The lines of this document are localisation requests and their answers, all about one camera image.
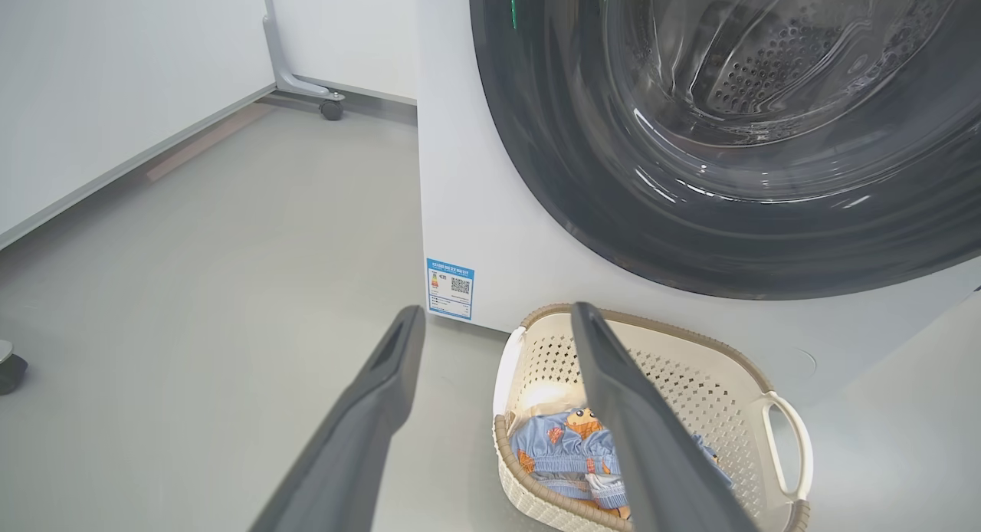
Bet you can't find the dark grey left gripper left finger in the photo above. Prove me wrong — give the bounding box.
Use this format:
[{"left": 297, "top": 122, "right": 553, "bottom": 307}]
[{"left": 249, "top": 305, "right": 426, "bottom": 532}]

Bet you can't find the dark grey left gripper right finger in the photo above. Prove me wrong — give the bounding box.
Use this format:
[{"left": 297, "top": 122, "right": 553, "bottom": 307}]
[{"left": 571, "top": 302, "right": 760, "bottom": 532}]

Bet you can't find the blue bear-print garment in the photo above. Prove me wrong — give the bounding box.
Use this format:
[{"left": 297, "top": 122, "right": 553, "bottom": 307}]
[{"left": 510, "top": 408, "right": 733, "bottom": 517}]

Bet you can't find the cream garment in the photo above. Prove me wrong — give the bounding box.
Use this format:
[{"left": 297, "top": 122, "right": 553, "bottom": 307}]
[{"left": 521, "top": 383, "right": 585, "bottom": 425}]

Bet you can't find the black glass washing machine door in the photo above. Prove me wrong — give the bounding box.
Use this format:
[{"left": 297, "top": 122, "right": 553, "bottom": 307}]
[{"left": 469, "top": 0, "right": 981, "bottom": 300}]

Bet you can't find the cream perforated laundry basket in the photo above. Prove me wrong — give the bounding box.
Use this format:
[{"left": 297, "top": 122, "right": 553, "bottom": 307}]
[{"left": 493, "top": 303, "right": 813, "bottom": 532}]

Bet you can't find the white washing machine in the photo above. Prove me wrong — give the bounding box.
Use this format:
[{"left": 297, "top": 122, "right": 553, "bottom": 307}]
[{"left": 416, "top": 0, "right": 981, "bottom": 410}]

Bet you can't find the blue energy label sticker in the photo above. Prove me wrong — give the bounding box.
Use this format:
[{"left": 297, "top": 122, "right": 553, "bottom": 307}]
[{"left": 426, "top": 258, "right": 475, "bottom": 321}]

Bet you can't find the black caster wheel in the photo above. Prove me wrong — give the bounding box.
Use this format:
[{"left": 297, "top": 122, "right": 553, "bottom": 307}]
[{"left": 0, "top": 340, "right": 28, "bottom": 396}]

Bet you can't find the grey metal caster leg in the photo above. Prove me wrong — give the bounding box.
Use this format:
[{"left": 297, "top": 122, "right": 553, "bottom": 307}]
[{"left": 261, "top": 0, "right": 346, "bottom": 122}]

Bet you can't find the white partition board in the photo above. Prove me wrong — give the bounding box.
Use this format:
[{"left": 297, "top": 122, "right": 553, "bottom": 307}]
[{"left": 0, "top": 0, "right": 278, "bottom": 249}]

